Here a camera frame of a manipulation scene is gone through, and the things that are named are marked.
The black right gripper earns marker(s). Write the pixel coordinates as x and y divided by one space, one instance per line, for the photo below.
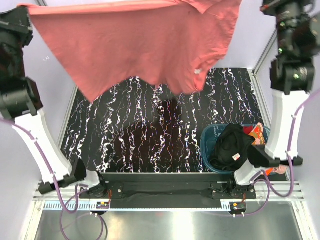
270 7

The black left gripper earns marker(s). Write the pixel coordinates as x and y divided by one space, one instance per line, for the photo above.
15 21

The salmon pink t-shirt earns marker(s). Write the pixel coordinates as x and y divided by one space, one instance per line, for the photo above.
170 42

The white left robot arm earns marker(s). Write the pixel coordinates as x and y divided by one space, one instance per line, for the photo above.
56 171

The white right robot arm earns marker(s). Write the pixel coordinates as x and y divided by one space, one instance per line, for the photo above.
282 145

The patterned red yellow garment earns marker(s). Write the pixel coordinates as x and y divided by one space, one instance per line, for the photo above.
257 132

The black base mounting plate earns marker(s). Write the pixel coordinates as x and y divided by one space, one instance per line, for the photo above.
172 177

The black t-shirt in basket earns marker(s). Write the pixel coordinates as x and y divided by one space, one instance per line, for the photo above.
231 149

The teal plastic laundry basket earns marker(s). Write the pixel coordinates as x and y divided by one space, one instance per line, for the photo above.
208 140

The pale pink garment in basket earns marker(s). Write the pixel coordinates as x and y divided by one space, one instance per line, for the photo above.
281 169

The orange garment in basket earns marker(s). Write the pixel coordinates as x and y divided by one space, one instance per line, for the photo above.
268 171

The aluminium frame rail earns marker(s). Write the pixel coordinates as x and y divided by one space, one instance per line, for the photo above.
119 191

